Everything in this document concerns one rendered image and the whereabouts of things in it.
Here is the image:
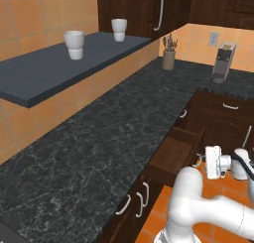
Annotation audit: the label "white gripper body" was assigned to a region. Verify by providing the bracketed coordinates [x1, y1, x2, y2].
[204, 145, 223, 181]

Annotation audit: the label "open dark wood drawer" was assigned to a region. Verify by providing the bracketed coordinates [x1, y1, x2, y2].
[146, 125, 206, 188]

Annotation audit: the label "small dark wood drawer front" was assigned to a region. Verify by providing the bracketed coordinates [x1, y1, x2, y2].
[174, 102, 191, 130]

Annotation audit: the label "white cup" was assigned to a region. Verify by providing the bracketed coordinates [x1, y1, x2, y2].
[110, 18, 128, 43]
[63, 30, 86, 61]

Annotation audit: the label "dark wood cabinet door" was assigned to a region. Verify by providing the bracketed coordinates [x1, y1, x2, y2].
[201, 116, 254, 157]
[133, 176, 166, 236]
[95, 185, 142, 243]
[96, 0, 194, 42]

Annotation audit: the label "grey coffee machine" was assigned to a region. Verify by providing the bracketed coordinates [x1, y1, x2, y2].
[210, 41, 238, 84]

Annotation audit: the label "beige utensil pot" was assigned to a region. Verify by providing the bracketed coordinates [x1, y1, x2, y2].
[161, 50, 177, 71]

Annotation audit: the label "dark kitchen utensils bunch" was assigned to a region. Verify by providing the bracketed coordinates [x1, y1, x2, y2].
[162, 33, 180, 54]

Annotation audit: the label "dark wood upper cabinets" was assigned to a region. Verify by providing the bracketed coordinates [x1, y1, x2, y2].
[188, 0, 254, 31]

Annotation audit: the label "dark wood upper cabinet door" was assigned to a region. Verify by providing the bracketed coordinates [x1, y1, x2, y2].
[96, 0, 194, 42]

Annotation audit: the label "grey hob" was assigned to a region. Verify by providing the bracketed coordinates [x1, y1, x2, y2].
[0, 220, 29, 243]

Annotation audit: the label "silver open drawer handle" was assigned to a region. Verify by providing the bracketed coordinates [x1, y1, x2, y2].
[192, 152, 206, 170]

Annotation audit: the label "silver cabinet door handle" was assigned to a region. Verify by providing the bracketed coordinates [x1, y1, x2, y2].
[141, 181, 151, 208]
[135, 191, 145, 219]
[241, 124, 253, 149]
[115, 193, 133, 216]

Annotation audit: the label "grey wall outlet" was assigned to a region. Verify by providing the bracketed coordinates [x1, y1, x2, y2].
[208, 30, 221, 48]

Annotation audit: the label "long silver cabinet handle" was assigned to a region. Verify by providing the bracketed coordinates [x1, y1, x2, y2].
[153, 0, 165, 33]

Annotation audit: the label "dark grey wall shelf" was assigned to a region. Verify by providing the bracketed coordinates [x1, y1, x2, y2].
[0, 31, 153, 109]

